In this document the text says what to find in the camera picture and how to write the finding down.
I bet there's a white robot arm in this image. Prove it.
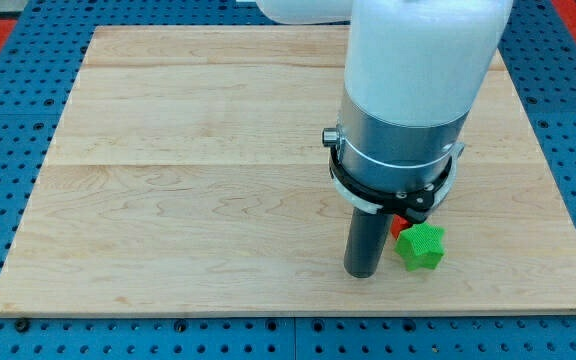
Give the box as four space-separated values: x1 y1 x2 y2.
255 0 512 278

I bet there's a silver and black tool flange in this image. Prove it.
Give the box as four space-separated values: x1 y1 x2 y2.
322 93 466 224

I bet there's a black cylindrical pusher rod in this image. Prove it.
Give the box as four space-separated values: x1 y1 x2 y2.
344 208 394 278

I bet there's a light wooden board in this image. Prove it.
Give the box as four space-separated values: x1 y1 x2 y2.
0 26 576 318

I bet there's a red block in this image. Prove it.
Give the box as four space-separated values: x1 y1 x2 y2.
390 215 413 239

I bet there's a blue perforated metal table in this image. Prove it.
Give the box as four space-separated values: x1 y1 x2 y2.
0 0 576 359

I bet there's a green star block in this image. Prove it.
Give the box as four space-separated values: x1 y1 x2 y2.
394 223 445 271

